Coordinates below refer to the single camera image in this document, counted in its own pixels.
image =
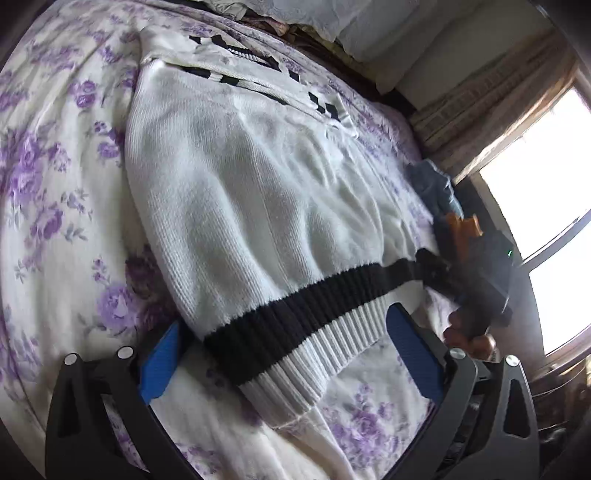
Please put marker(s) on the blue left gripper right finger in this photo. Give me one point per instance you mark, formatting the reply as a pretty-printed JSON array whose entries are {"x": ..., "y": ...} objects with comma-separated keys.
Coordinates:
[{"x": 423, "y": 366}]

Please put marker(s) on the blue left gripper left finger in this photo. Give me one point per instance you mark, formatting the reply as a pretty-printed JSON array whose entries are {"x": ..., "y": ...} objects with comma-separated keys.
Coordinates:
[{"x": 158, "y": 361}]

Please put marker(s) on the white knit sweater black trim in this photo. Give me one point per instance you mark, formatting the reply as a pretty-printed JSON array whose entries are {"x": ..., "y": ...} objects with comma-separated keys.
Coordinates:
[{"x": 282, "y": 247}]

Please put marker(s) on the person right hand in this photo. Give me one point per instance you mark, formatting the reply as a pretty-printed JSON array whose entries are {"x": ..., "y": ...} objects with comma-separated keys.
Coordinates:
[{"x": 481, "y": 347}]

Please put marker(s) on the orange folded garment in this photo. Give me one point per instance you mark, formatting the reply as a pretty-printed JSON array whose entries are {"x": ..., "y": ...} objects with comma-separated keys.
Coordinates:
[{"x": 461, "y": 230}]

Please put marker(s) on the blue fleece garment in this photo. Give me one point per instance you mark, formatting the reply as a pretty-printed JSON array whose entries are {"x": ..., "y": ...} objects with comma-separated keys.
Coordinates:
[{"x": 435, "y": 188}]

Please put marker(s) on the purple floral bed sheet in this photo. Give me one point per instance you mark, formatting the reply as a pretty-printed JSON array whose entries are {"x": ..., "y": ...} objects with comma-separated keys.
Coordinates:
[{"x": 77, "y": 273}]

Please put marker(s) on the beige checkered curtain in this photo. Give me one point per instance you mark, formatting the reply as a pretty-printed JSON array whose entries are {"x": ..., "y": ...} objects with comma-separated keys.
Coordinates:
[{"x": 462, "y": 128}]

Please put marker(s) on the white lace cover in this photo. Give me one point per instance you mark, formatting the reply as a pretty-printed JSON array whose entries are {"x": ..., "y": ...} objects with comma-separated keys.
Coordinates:
[{"x": 365, "y": 29}]

